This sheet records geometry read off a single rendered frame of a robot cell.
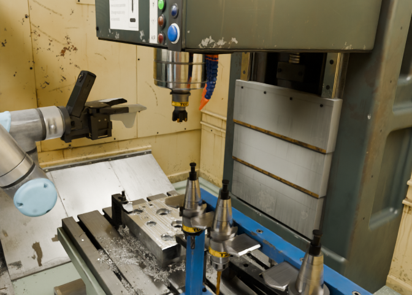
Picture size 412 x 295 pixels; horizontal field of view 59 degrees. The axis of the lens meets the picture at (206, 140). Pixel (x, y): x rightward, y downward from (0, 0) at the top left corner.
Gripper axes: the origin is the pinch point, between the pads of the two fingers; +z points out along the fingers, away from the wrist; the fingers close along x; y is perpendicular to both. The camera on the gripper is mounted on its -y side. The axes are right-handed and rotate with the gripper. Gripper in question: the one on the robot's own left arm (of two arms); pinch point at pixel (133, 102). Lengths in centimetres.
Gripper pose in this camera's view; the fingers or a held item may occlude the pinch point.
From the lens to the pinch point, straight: 100.2
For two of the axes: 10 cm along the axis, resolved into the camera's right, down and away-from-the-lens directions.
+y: -0.2, 9.5, 3.2
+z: 7.6, -1.9, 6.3
